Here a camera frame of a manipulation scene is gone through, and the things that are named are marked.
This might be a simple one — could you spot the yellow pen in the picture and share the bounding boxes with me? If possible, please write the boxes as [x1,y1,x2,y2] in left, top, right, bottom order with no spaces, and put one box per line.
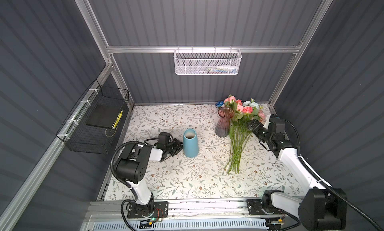
[112,111,123,130]

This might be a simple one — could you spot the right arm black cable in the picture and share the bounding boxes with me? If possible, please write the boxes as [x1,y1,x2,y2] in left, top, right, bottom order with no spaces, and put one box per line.
[281,119,383,231]

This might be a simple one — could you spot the black wire basket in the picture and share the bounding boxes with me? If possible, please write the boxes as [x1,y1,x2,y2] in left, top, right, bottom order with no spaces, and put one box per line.
[57,80,130,155]

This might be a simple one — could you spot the teal ceramic vase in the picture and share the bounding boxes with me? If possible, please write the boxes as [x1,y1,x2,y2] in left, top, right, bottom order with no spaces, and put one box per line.
[183,129,199,158]

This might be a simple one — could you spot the pink glass vase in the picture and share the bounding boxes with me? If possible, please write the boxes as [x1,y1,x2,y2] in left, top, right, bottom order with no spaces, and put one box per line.
[215,106,235,138]

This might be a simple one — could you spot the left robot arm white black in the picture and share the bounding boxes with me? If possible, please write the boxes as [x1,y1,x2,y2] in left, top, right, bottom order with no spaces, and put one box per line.
[110,132,184,216]

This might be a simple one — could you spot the white wire mesh basket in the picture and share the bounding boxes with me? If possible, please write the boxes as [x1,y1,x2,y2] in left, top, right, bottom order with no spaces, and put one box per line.
[173,48,242,75]

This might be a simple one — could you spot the bunch of artificial flowers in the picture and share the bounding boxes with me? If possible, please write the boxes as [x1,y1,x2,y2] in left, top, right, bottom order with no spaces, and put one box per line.
[216,95,266,174]

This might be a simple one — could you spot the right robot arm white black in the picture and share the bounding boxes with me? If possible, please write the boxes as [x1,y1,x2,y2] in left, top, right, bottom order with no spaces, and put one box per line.
[248,114,347,231]

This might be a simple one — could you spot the floral table mat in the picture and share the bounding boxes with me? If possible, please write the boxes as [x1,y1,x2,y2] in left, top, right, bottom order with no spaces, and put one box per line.
[125,104,304,200]

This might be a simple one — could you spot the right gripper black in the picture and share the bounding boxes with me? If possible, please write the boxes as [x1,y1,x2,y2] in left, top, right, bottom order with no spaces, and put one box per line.
[247,119,272,144]

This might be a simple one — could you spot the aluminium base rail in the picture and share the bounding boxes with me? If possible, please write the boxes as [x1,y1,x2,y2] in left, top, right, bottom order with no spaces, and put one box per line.
[83,196,301,223]

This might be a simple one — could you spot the black pad in basket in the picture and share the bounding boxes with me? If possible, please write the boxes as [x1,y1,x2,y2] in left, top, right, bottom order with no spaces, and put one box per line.
[86,104,121,129]

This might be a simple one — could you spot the items in white basket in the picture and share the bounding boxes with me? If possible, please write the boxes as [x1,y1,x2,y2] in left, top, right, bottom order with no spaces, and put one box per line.
[199,65,238,75]

